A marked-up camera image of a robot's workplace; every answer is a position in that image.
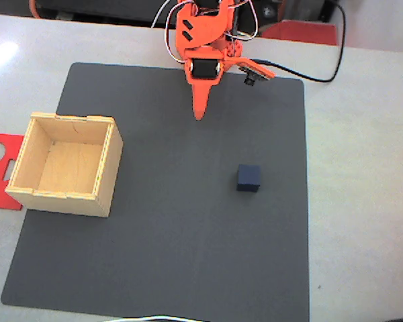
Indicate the open wooden box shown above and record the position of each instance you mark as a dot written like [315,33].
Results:
[70,164]

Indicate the dark grey mat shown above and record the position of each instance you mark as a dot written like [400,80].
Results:
[188,234]

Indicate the red flat cutout plate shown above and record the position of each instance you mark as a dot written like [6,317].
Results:
[3,198]

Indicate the red object behind table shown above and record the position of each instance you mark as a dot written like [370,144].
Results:
[299,31]

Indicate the dark blue cube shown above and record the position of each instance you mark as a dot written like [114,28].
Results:
[249,177]

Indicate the orange camera mount with camera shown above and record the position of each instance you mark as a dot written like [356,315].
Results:
[255,67]

